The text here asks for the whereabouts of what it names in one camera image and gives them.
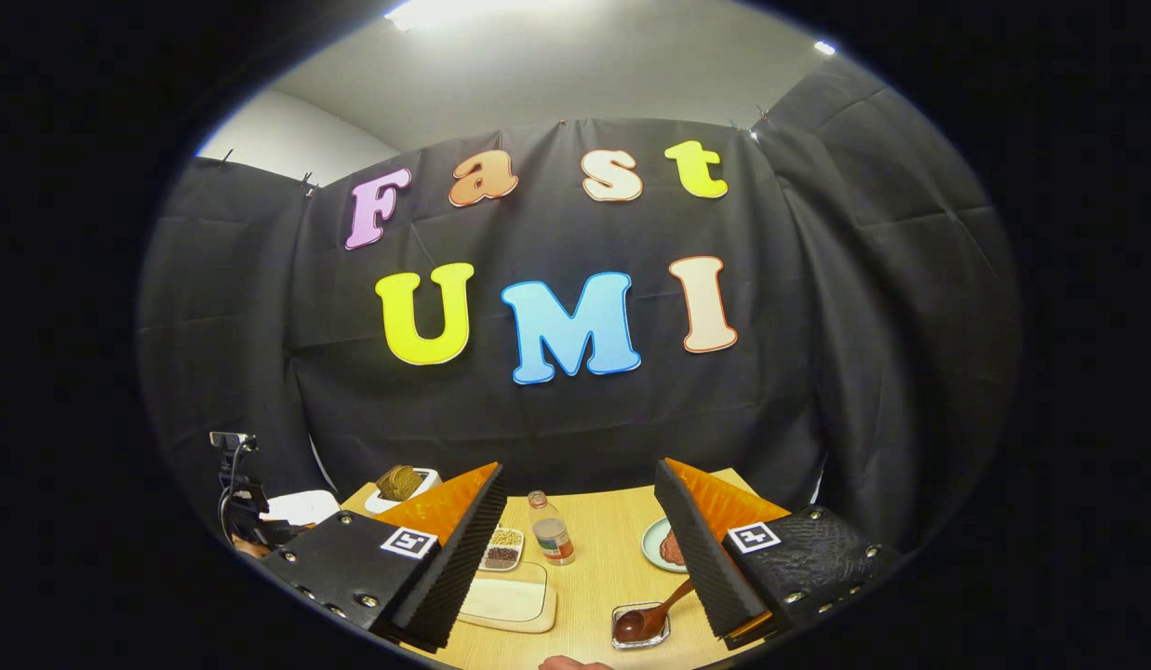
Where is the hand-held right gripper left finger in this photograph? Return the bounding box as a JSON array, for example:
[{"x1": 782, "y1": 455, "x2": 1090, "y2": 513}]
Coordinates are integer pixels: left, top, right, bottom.
[{"x1": 259, "y1": 462, "x2": 508, "y2": 652}]

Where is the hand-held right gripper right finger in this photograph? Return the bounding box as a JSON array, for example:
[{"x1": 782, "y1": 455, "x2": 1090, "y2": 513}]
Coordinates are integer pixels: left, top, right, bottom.
[{"x1": 654, "y1": 458, "x2": 902, "y2": 650}]

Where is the clear container of rice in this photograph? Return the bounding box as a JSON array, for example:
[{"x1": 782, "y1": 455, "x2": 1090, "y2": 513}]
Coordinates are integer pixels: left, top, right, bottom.
[{"x1": 457, "y1": 561, "x2": 557, "y2": 634}]

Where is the white rice cooker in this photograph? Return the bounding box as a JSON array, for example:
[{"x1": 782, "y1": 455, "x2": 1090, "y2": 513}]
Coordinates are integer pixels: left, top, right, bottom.
[{"x1": 259, "y1": 489, "x2": 342, "y2": 528}]

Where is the brown wooden spoon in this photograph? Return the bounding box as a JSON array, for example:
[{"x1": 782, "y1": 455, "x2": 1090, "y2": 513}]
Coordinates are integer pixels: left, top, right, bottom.
[{"x1": 613, "y1": 579, "x2": 696, "y2": 645}]

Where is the white divided grain tray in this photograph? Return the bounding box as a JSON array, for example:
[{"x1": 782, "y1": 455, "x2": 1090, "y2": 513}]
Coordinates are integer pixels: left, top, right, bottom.
[{"x1": 479, "y1": 526, "x2": 525, "y2": 572}]

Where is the pale green plate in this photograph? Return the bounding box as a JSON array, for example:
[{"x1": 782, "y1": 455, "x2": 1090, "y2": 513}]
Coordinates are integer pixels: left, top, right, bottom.
[{"x1": 641, "y1": 517, "x2": 688, "y2": 573}]

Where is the white toaster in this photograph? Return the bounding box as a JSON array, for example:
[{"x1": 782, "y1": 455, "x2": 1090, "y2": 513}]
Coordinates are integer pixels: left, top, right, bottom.
[{"x1": 365, "y1": 468, "x2": 442, "y2": 515}]

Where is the clear plastic bottle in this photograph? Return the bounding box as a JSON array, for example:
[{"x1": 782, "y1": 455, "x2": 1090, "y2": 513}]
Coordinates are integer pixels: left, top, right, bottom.
[{"x1": 528, "y1": 490, "x2": 576, "y2": 567}]

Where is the brown bread slice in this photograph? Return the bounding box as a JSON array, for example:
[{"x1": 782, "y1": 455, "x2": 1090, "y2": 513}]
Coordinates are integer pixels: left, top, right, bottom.
[{"x1": 377, "y1": 464, "x2": 423, "y2": 502}]

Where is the black backdrop cloth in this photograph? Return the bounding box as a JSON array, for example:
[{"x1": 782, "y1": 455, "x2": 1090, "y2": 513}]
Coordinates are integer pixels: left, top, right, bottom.
[{"x1": 136, "y1": 56, "x2": 1021, "y2": 559}]

